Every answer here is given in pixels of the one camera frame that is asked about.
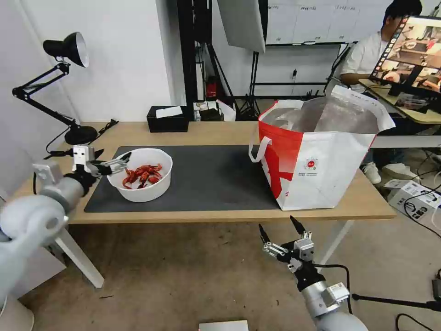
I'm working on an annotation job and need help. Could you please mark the person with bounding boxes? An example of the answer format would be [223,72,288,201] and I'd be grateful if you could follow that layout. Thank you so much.
[339,0,425,185]

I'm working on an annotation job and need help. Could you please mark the black metal rack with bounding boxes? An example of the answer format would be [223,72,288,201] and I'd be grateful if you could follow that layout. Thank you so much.
[177,0,208,108]

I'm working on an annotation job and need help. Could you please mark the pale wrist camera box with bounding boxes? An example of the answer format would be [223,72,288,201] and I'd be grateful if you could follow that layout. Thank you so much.
[72,145,96,171]
[294,238,315,260]

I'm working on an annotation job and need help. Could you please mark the black small box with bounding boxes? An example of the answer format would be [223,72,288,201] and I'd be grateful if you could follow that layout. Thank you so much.
[200,108,222,122]

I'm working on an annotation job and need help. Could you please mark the white table leg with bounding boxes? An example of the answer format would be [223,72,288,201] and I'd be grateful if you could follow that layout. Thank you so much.
[317,218,356,267]
[51,223,105,289]

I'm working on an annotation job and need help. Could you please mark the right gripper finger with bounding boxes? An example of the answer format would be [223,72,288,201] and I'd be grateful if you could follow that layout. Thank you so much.
[259,223,288,258]
[290,216,314,242]

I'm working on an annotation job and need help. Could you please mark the red crayfish shells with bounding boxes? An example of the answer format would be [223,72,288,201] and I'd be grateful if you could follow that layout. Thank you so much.
[122,163,164,190]

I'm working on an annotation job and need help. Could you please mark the black tripod leg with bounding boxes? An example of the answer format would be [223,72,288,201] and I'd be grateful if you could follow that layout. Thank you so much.
[351,292,441,310]

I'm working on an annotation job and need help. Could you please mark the white wall board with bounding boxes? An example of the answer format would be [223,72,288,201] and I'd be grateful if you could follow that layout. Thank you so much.
[266,0,392,46]

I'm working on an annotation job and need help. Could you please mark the white cabinet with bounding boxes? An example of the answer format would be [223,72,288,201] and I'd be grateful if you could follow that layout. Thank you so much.
[16,241,68,300]

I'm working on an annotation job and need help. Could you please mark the black desk mat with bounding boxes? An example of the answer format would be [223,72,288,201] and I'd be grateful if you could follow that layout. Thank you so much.
[84,144,287,213]

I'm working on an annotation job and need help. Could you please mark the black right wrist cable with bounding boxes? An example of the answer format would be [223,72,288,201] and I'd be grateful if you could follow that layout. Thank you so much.
[311,263,356,315]

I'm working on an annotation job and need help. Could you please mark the red and black box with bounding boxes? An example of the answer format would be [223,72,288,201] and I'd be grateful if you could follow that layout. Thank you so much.
[205,76,219,99]

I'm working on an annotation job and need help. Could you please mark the white round plastic bowl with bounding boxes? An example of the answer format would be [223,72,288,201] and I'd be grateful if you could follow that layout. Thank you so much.
[106,148,173,203]

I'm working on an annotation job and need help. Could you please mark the white paper bag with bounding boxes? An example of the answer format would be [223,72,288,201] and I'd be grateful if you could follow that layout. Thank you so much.
[215,99,237,122]

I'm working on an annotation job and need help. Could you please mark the white printed cardboard box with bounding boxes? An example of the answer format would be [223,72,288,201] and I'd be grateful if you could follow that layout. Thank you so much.
[387,179,441,220]

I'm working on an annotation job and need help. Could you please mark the black lamp cable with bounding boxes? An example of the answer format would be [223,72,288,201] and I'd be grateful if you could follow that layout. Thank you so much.
[44,118,120,160]

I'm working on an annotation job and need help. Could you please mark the black tissue box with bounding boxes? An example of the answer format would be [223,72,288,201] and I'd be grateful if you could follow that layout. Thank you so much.
[146,106,190,133]

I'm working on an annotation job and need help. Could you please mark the red and white takeout bag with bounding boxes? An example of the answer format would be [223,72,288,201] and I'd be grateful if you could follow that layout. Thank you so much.
[248,85,396,212]

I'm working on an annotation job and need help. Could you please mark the white robot front shell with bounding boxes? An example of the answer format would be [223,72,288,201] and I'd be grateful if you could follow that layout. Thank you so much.
[198,320,249,331]

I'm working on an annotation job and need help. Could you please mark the wooden side desk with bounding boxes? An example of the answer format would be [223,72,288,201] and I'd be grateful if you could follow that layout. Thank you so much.
[358,78,441,126]

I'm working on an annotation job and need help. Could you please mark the black desk lamp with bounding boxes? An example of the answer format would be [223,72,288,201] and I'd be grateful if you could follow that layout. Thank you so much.
[11,31,99,146]

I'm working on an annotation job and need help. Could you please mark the black light stand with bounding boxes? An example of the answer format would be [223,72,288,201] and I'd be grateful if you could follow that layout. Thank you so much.
[237,51,263,120]

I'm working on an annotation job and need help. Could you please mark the white softbox light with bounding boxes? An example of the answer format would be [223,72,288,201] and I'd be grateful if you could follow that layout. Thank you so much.
[216,0,268,54]

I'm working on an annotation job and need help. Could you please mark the computer monitor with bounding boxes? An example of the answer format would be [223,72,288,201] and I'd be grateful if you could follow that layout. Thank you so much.
[368,15,441,98]

